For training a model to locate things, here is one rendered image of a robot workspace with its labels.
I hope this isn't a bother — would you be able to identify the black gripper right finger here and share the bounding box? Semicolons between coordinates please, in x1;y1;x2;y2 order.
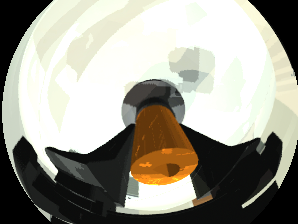
180;124;261;200

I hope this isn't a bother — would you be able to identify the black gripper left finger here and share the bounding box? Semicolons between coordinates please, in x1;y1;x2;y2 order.
44;124;136;208

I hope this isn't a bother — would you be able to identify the orange knob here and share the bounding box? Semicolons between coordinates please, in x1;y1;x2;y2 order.
129;104;200;185

